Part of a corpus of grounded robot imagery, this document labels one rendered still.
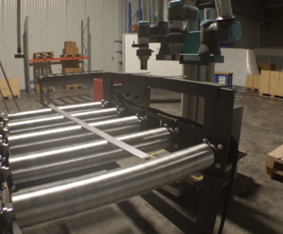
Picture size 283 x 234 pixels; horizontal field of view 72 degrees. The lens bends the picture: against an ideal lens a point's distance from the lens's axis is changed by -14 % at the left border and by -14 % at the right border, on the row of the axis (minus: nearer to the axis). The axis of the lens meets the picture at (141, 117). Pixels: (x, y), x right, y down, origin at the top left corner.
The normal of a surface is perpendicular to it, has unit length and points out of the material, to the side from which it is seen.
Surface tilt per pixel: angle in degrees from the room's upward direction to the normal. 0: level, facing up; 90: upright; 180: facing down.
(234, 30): 95
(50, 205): 59
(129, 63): 90
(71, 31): 90
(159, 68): 90
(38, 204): 53
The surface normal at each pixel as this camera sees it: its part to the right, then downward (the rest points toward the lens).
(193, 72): -0.79, 0.15
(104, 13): 0.54, 0.22
